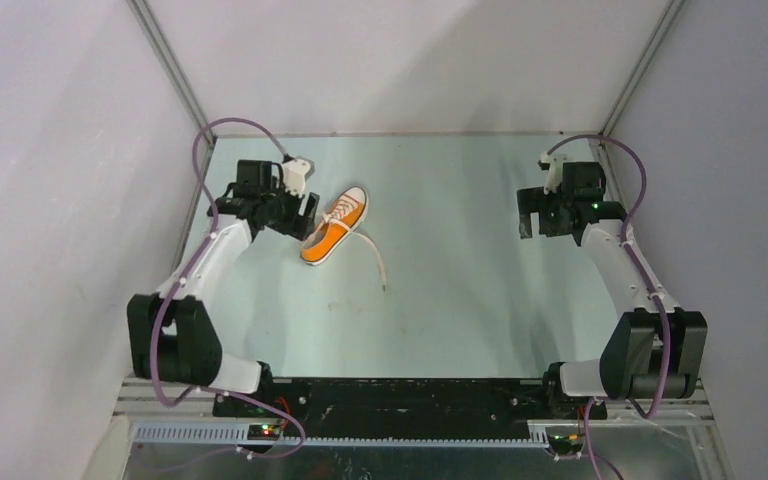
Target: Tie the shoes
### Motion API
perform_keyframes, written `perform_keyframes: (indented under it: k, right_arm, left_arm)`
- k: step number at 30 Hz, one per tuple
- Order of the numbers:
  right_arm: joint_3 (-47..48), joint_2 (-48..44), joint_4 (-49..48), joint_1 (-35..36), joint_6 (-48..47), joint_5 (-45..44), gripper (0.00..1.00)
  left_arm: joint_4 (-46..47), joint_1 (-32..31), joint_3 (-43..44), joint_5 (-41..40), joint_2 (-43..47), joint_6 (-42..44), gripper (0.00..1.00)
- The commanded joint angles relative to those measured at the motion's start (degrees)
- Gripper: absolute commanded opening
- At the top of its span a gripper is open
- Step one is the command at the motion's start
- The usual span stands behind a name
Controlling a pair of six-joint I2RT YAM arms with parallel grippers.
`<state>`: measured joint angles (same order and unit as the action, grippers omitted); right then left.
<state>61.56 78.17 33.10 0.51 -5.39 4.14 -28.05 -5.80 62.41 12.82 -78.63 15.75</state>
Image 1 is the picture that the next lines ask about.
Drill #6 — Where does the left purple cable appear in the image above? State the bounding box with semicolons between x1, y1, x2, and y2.
148;117;308;461

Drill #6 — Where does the orange canvas sneaker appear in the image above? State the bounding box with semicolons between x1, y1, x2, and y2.
300;186;369;266

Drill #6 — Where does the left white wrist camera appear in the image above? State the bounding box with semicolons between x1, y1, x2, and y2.
281;156;315;198

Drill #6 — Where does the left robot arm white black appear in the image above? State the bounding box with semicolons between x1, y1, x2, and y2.
126;156;319;417

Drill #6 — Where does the controller board with leds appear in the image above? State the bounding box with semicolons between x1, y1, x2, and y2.
546;434;585;460
246;423;283;442

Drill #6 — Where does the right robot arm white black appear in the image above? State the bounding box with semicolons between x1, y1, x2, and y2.
517;154;707;418

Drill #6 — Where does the right controller board with leds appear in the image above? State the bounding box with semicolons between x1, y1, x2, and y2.
546;434;585;460

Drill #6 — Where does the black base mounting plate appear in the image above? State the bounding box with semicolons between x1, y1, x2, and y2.
212;377;587;441

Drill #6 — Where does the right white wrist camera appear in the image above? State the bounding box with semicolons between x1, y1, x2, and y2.
538;152;569;194

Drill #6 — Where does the grey slotted cable duct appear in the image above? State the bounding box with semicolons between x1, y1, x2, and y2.
132;423;551;450

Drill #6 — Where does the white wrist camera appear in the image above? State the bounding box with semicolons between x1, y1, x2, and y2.
538;152;569;194
281;156;315;198

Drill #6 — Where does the left controller board with leds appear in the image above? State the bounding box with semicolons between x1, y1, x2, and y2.
246;423;283;442

